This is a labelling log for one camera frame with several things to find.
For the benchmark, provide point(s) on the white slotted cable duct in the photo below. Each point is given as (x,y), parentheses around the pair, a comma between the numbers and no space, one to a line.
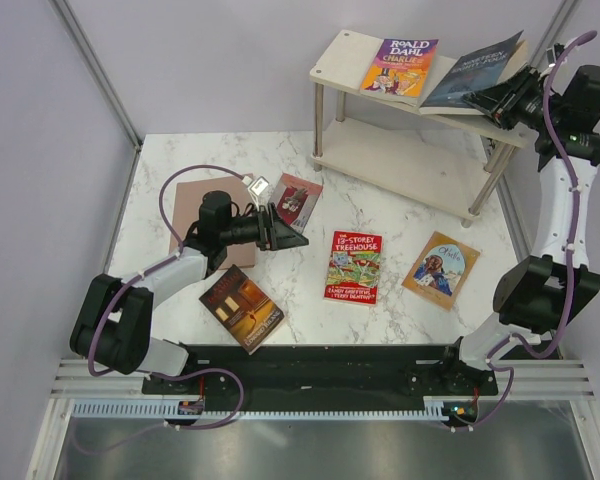
(181,410)

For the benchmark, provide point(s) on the dark brown Leonard book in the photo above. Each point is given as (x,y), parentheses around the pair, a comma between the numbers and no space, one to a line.
(243,309)

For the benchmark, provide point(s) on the white two-tier shelf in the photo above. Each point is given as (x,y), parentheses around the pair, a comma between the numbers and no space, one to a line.
(399,160)

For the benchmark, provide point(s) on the orange Othello book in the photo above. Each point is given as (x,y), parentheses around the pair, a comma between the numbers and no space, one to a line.
(441,270)

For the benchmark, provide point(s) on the grey red illustrated book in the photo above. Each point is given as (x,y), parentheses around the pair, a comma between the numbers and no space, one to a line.
(295,200)

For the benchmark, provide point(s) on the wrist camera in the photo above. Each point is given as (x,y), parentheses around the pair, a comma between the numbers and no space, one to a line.
(258,187)
(553,53)

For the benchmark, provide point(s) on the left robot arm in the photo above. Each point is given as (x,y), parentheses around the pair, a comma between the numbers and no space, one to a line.
(113,327)

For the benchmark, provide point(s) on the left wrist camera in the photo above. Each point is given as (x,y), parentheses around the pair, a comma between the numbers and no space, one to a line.
(258,187)

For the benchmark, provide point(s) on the red 13-Storey Treehouse book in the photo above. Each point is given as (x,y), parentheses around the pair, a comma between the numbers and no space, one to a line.
(354,268)

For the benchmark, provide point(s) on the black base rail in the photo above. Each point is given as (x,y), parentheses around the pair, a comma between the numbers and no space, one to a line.
(326,376)

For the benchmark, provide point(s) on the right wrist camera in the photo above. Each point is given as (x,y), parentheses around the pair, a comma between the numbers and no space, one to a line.
(553,53)

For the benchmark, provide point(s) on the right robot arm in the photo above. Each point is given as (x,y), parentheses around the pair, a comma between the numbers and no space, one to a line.
(547,289)

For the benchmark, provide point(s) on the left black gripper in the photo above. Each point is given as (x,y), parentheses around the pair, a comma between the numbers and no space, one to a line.
(283,238)

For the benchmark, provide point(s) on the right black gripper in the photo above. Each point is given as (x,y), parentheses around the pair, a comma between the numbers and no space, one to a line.
(503,101)

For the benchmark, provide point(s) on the Roald Dahl Charlie book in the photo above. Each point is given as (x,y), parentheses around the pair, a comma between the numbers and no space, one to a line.
(399,70)

